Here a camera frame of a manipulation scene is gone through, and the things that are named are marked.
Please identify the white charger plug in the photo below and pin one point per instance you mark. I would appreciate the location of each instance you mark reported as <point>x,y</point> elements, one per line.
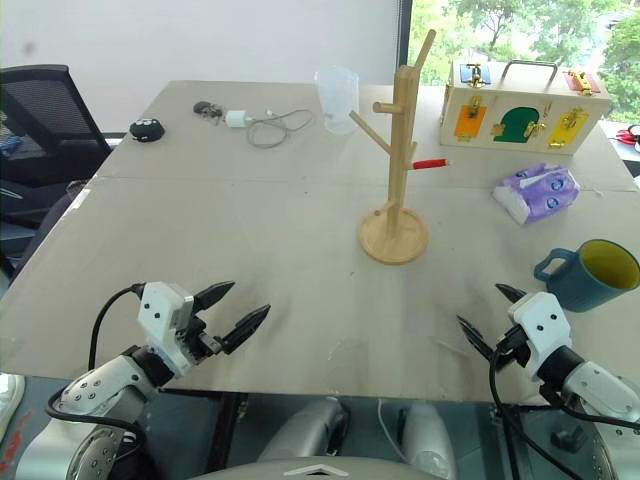
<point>235,119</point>

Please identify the wooden mug tree stand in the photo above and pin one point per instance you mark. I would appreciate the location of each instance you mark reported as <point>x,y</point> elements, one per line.
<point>397,150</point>

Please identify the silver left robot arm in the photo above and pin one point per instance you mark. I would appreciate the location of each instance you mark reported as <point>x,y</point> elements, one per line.
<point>100,385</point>

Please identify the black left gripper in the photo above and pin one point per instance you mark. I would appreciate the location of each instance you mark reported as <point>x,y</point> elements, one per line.
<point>197,337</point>

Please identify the purple tissue pack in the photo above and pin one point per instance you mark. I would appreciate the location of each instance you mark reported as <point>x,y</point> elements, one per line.
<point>537,195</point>

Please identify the wooden lock box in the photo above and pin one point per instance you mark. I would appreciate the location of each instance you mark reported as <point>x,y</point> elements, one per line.
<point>520,115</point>

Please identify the grey robot torso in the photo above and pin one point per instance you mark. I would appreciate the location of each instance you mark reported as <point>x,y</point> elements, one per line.
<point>320,470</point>

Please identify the blue mug yellow inside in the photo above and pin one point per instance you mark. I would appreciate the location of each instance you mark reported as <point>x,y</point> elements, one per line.
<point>575,290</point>

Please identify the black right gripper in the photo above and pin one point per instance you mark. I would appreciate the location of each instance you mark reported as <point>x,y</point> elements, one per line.
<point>515,345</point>

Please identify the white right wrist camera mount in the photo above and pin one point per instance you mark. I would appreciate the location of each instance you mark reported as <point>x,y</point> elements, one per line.
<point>540,320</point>

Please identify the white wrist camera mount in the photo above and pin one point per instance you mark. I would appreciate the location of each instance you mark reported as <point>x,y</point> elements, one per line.
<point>540,320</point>
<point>160,315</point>

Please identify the black key bunch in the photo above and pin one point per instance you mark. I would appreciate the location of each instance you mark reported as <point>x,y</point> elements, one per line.
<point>206,108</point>

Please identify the silver rounded robot leg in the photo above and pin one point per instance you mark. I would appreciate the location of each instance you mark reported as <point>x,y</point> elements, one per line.
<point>425,435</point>
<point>310,430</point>

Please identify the black office chair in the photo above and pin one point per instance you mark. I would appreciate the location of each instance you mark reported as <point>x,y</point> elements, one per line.
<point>45,125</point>

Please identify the black table leg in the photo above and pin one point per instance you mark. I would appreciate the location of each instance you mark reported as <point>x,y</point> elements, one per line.
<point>227,430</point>

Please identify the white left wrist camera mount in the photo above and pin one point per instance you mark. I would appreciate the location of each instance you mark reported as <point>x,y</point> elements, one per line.
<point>160,315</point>

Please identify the red marker pen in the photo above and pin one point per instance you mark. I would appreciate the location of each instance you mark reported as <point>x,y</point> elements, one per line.
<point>432,163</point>

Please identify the clear plastic measuring cup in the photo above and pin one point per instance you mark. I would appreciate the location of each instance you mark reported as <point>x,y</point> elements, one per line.
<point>337,100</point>

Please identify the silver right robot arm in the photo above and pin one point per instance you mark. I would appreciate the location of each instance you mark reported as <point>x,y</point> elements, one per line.
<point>600,385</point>

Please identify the red tool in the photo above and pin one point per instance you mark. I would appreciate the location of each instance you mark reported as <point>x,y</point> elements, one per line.
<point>631,135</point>

